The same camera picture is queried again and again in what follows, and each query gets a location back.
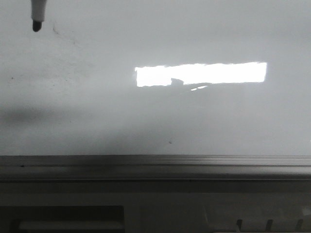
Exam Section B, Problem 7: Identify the grey aluminium whiteboard frame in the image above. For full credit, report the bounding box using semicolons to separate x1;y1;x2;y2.
0;155;311;182

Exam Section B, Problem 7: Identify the white whiteboard surface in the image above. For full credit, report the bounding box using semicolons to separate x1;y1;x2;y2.
0;0;311;156

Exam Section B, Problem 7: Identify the white black whiteboard marker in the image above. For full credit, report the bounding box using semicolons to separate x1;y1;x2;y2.
31;0;47;32

